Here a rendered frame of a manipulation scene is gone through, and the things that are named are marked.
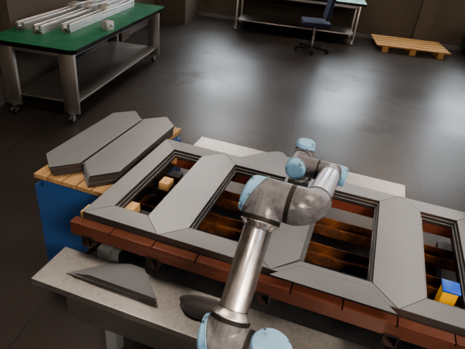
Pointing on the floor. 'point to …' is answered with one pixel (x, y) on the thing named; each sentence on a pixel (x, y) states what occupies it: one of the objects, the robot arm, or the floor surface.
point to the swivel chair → (317, 26)
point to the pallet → (409, 45)
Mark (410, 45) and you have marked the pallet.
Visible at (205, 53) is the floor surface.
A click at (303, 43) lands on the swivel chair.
